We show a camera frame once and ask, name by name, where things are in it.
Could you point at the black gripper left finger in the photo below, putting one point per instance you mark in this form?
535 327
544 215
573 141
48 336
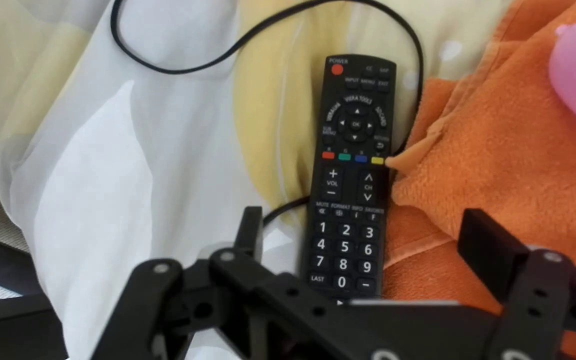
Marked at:
248 238

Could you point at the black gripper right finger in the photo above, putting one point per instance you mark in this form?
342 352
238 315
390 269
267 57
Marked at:
490 253

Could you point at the black TV remote control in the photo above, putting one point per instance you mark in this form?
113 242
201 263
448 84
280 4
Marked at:
346 208

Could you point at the orange towel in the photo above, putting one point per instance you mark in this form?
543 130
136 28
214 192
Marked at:
498 141

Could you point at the white patterned bed sheet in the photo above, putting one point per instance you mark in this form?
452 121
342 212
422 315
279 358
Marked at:
143 128

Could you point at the black metal stand base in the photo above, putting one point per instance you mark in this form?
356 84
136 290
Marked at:
29 327

